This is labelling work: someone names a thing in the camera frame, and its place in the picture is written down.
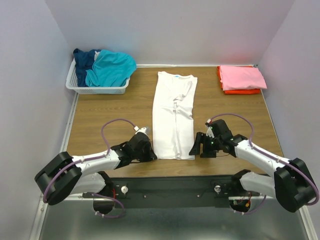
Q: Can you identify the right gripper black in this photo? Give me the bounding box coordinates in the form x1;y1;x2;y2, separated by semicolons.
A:
188;131;222;159

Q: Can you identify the white t shirt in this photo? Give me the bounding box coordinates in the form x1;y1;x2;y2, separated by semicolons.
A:
152;71;198;160

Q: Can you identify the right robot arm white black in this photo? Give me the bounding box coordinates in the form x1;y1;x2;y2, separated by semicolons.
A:
189;119;320;213

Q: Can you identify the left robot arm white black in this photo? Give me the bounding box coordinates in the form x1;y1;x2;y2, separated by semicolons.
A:
34;132;157;206

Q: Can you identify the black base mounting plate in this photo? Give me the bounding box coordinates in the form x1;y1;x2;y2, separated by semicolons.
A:
92;174;261;211

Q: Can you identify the orange folded t shirt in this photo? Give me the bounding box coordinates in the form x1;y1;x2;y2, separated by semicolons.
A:
217;66;261;95

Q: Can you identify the pink folded t shirt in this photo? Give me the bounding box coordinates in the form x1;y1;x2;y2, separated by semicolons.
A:
218;65;267;91

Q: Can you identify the teal t shirt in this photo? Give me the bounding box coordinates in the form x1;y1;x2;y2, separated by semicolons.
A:
85;49;137;88

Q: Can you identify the white plastic laundry basket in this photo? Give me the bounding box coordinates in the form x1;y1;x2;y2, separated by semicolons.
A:
65;59;130;95

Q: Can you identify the navy blue t shirt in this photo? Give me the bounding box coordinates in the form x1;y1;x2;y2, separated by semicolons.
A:
73;48;101;88

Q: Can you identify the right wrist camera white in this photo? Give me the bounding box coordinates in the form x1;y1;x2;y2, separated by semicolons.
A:
205;126;215;138

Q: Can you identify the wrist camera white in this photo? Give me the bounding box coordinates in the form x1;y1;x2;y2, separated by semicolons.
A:
137;126;150;136
205;126;215;138

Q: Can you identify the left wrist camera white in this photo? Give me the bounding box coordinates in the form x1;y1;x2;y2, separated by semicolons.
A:
137;126;150;136

